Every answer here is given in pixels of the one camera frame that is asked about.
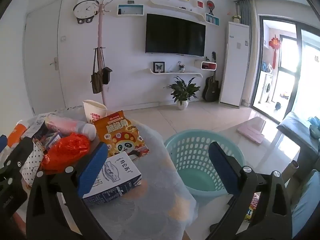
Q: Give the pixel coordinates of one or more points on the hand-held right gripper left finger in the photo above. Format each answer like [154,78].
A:
[92,170]

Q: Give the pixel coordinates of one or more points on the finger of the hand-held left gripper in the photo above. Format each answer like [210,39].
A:
[17,155]
[3,143]

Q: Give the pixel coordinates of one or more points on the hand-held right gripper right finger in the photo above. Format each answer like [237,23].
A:
[222,170]

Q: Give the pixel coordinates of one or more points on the white polka dot packet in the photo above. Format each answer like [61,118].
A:
[32,160]

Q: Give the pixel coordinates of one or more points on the teal plastic basket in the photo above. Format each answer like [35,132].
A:
[200,180]

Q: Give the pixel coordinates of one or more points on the white blue milk carton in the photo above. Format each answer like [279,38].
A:
[120,177]

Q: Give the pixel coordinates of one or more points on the pink plastic bottle white cap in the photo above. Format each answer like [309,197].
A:
[75,127]

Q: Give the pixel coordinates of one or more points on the orange bottle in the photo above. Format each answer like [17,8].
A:
[17,132]

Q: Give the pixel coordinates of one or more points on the red plastic bag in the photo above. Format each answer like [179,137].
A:
[65,150]

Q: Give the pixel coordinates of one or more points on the white printed wrapper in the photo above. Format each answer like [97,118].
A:
[37,123]

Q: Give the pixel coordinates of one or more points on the glossy white low table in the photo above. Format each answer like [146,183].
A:
[262,155]

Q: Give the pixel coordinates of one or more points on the orange panda snack bag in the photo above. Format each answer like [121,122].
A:
[120,135]

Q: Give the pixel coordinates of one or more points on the pink flat box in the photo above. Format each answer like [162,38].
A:
[250,133]

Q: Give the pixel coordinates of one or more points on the colourful packet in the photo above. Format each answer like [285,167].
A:
[253,207]

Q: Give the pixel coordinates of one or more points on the white red paper cup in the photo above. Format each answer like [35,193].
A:
[93,110]

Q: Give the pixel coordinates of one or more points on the clear white plastic bag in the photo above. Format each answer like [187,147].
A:
[70,112]

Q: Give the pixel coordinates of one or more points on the black acoustic guitar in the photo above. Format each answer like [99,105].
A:
[211,90]

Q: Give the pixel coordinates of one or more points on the grey sofa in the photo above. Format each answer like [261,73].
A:
[295,132]

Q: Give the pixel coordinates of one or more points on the brown hanging bag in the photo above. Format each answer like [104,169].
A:
[96,82]

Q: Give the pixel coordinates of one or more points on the green potted plant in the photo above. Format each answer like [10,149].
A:
[182,90]

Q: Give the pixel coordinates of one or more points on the light blue cushion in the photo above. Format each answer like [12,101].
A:
[307,205]

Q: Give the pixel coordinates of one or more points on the white washing machine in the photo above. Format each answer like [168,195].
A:
[266,87]

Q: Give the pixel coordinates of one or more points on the black hanging bag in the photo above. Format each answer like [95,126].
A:
[107,75]

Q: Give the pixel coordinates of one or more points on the white door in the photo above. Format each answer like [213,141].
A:
[42,55]

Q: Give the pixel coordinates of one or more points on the blue cloth bundle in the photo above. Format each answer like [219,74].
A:
[315,127]

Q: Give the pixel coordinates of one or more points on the red white box shelf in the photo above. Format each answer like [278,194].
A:
[208,66]

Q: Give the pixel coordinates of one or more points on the small shelf figurine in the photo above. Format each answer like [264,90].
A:
[181,67]

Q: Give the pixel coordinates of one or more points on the blue white detergent bottles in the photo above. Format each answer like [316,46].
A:
[267,67]

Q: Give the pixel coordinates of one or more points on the red knot hanging ornament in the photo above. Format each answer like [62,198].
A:
[274,43]

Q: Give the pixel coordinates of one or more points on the pink coat rack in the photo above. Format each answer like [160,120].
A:
[100,30]

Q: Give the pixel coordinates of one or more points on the black flat television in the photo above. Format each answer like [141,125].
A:
[175,35]

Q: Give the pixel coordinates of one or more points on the blue white cube shelf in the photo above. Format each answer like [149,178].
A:
[212,19]

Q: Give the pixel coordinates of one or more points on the grey curtain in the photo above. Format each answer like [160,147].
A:
[247,10]

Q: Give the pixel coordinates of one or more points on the black framed glass door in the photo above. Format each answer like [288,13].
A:
[297,26]

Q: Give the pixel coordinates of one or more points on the red fan ornament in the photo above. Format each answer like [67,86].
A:
[210,5]

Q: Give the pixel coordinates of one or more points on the white wavy wall shelf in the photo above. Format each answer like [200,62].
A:
[175,73]

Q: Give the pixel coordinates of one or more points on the black butterfly picture frame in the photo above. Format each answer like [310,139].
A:
[159,67]

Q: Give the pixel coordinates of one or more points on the panda wall clock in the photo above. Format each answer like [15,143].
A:
[85,8]

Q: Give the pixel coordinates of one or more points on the red square wall box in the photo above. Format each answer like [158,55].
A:
[200,4]

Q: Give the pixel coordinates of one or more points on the white curved wall shelf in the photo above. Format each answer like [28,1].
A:
[175,8]

